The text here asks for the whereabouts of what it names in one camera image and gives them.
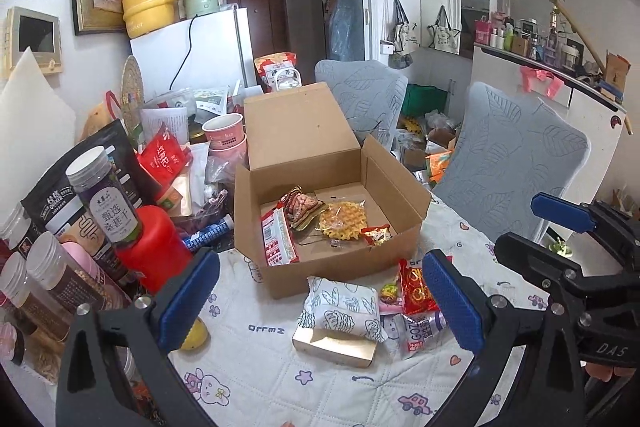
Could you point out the white cabinet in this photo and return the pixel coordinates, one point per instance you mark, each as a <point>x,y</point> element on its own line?
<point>595,127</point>

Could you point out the white refrigerator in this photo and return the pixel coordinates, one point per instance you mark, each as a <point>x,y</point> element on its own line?
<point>215,52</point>

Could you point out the red bag white lettering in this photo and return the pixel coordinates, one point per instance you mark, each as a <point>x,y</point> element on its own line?
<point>165,154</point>

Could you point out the green bin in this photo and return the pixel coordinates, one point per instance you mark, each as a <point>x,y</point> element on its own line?
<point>425,99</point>

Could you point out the yellow waffle packet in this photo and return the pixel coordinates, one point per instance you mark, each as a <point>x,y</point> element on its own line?
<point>340,219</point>

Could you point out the green white pouch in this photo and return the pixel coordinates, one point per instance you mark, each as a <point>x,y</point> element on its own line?
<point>210,101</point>

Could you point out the pink bottle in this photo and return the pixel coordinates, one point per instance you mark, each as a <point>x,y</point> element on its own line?
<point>87,259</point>

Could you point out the large grey covered chair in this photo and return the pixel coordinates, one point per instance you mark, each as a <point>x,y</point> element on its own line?
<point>510,157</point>

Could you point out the white bread-print packet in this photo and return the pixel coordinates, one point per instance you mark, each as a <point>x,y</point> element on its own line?
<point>342,307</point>

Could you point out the small red gold packet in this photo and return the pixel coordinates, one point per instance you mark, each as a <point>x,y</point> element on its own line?
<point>377,235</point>

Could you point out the white printed paper bag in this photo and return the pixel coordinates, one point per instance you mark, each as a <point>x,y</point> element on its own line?
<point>160,124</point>

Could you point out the brown striped snack packet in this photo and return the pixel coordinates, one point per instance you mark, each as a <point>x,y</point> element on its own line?
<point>302,207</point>

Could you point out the dark labelled jar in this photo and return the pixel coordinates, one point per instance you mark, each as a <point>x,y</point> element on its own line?
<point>107,202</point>

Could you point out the long red white packet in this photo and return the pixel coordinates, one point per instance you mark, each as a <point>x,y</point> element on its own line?
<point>277,237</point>

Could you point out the gold rectangular box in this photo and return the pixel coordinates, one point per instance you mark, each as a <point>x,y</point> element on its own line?
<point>335,346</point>

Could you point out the red plastic container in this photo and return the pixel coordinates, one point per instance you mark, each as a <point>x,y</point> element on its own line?
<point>155,247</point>

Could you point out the white foam board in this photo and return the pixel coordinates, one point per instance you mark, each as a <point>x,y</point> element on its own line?
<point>32,122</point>

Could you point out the black snack bag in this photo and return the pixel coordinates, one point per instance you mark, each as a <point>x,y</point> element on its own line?
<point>55,202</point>

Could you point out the blue white tube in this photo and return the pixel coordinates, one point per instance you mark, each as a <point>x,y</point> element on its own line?
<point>207,234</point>

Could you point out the red white snack bag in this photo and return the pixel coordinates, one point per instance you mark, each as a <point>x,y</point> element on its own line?
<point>270,64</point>

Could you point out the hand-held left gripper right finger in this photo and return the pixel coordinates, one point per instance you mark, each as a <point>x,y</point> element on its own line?
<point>452,302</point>

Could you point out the yellow lemon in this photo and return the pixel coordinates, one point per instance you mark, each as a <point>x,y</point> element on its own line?
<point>196,336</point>

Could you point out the person's right hand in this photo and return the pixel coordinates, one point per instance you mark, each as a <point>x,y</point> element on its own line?
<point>605,372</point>

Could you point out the blue plastic garment cover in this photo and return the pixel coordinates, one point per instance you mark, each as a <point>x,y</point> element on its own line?
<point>347,17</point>

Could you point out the brown cardboard box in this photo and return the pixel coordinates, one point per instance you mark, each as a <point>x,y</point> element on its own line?
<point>300,132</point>

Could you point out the green slipper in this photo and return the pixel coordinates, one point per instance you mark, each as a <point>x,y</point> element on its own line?
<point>557,247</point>

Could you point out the white quilted printed tablecloth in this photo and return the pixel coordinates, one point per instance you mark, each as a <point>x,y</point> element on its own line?
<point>300,387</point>

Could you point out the glass mug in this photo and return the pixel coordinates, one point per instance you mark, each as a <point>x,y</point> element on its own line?
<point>372,129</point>

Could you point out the red packet yellow lettering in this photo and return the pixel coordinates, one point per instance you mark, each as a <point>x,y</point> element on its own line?
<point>415,287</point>

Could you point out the purple silver packet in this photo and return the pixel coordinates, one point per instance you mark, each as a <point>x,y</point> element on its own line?
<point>420,329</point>

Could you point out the yellow pot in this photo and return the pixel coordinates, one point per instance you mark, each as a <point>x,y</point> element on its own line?
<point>145,9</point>

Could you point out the small white wall box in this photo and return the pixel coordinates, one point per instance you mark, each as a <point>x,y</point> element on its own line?
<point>386,48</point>

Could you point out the row of cosmetic bottles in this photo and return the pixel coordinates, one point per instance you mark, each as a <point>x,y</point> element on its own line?
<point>530,42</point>

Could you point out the pink paper cup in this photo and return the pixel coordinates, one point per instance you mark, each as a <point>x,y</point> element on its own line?
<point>230,152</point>
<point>224,131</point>

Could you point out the round woven mat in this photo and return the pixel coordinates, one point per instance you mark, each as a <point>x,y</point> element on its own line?
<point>134,97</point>

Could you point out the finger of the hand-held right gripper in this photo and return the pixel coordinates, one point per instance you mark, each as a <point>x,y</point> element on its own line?
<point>562,212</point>
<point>530,257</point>

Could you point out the small brown carton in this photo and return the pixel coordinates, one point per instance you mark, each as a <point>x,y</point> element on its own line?
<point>617,74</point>

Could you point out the pink cloth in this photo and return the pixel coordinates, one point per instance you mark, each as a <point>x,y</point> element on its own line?
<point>542,79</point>

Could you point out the small grey covered chair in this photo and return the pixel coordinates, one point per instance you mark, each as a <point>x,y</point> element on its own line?
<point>365,92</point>

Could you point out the brown door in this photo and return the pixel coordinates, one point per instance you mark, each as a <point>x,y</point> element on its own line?
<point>260,17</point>

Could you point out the beige wall intercom panel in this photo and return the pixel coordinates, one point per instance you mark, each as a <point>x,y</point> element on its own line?
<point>35,39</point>

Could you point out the floor box of clutter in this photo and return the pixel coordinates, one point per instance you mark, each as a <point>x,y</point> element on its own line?
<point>430,147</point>

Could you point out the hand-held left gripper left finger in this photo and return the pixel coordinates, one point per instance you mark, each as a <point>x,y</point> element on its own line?
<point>187,299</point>

